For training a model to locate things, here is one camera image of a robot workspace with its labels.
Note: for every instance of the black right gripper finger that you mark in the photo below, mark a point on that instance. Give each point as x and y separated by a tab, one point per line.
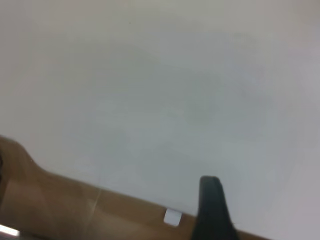
212	212

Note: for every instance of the white square tag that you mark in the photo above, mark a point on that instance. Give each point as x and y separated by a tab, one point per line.
172	217

